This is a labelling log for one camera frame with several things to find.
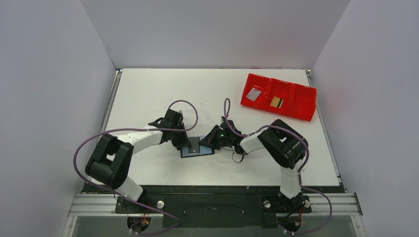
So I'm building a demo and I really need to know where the black leather card holder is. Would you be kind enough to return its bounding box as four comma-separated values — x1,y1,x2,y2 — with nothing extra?
180,136,215,158

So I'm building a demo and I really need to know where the silver grey credit card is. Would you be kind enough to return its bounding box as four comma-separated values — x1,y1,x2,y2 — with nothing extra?
246,87,261,102

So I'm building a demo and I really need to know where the black credit card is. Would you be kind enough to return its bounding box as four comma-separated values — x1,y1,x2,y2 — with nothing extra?
188,137,200,154

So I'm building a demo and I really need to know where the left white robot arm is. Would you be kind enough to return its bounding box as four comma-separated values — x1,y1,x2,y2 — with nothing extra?
85,109,190,212

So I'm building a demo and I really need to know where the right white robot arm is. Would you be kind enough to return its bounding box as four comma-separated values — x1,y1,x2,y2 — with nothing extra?
199,118,309,211

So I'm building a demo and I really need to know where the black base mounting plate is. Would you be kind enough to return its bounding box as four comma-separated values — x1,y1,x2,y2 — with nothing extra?
115,186,312,229

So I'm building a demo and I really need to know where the red plastic divided tray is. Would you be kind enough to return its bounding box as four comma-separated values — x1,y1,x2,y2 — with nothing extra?
240,74,317,121

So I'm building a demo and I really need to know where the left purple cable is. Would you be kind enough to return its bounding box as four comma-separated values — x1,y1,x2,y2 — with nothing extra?
73,100,199,200

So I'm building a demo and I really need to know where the purple cable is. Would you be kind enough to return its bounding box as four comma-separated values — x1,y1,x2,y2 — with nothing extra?
223,97,310,174
73,100,199,200

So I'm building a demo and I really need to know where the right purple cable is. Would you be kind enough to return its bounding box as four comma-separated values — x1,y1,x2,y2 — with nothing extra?
223,97,310,174

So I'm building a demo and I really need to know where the aluminium rail frame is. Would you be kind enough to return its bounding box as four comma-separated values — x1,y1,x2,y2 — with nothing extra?
68,193,363,217

